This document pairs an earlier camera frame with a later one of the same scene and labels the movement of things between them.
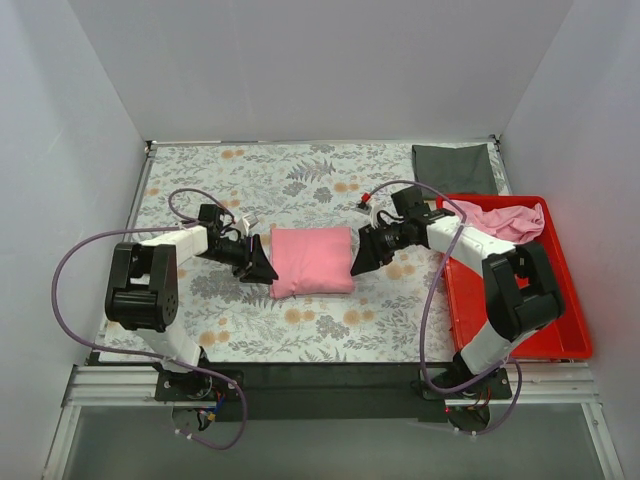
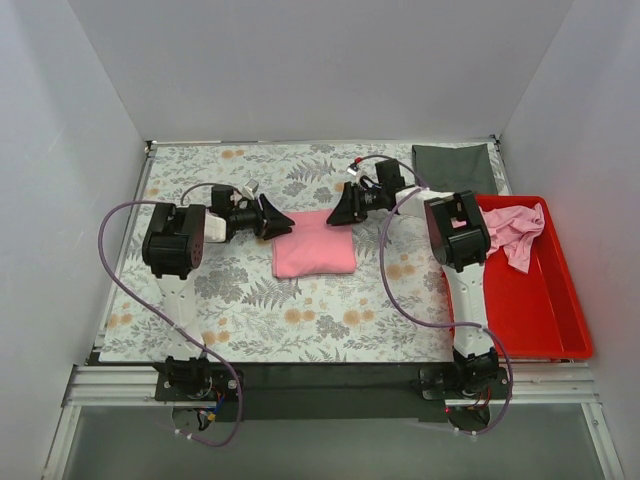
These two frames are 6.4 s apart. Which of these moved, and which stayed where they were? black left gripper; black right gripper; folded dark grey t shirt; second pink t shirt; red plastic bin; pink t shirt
Moved: black left gripper; pink t shirt; black right gripper
Stayed: folded dark grey t shirt; red plastic bin; second pink t shirt
